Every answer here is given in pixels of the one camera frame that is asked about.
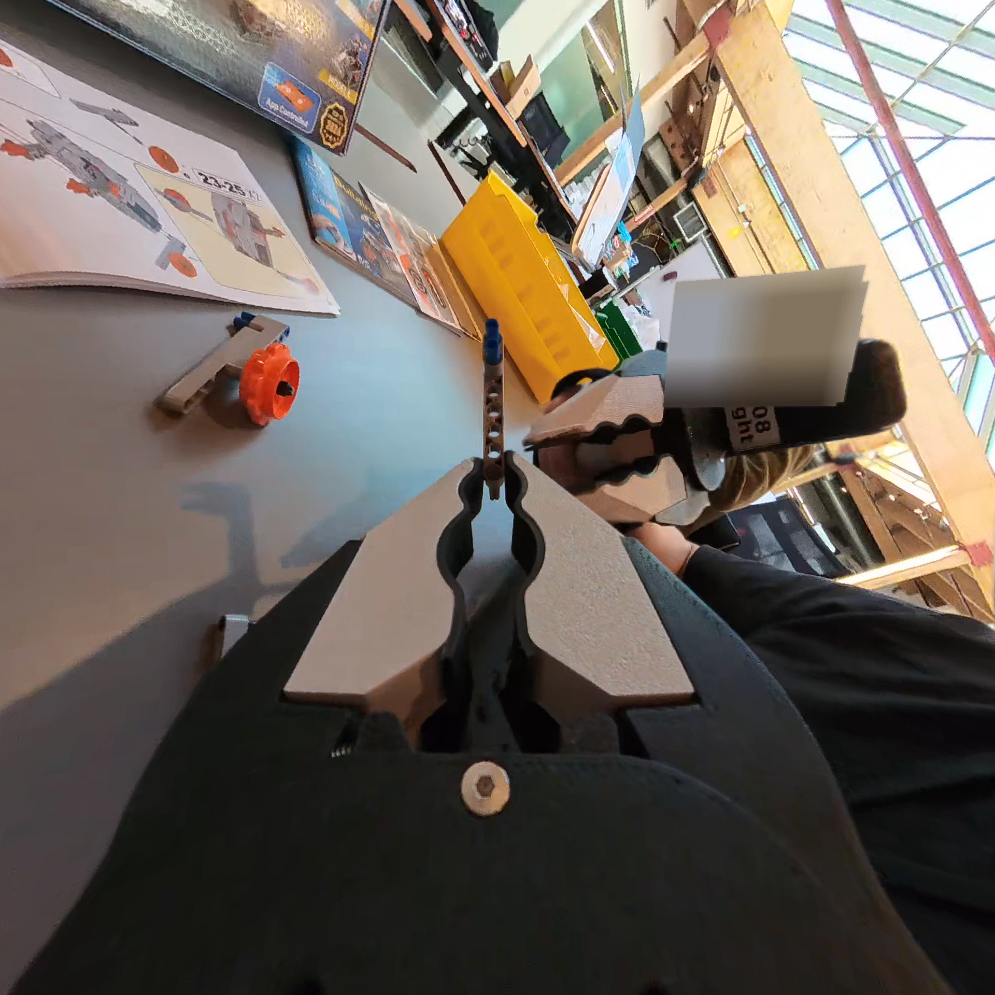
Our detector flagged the yellow storage bin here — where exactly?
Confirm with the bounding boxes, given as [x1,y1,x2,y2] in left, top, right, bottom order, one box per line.
[439,171,623,405]

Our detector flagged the colourful printed booklet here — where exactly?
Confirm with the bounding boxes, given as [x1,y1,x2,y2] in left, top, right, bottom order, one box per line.
[291,136,487,343]

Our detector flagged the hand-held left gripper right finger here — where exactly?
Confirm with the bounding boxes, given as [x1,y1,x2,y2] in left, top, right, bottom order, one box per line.
[504,452,697,741]

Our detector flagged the green plastic bin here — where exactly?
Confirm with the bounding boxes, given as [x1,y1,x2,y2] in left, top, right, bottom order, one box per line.
[594,299,646,362]

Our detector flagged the grey angled beam blue pins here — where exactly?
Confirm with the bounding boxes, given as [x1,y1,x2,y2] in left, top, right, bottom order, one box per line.
[479,317,510,502]

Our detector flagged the open instruction booklet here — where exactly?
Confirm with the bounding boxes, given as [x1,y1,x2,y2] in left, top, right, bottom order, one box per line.
[0,39,342,318]

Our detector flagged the printed toy box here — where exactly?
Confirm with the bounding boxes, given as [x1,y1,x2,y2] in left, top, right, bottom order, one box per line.
[47,0,391,157]

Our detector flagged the person's right forearm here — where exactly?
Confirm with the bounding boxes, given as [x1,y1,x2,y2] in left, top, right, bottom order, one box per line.
[622,521,701,578]

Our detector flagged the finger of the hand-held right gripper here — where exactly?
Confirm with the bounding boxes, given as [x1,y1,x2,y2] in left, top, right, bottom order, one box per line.
[524,375,667,453]
[535,443,690,531]

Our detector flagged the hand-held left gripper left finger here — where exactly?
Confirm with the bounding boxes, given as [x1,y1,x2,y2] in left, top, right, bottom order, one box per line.
[283,457,488,747]

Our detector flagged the orange wheel beam assembly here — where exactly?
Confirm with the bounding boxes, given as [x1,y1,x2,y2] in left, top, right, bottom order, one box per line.
[155,311,303,427]

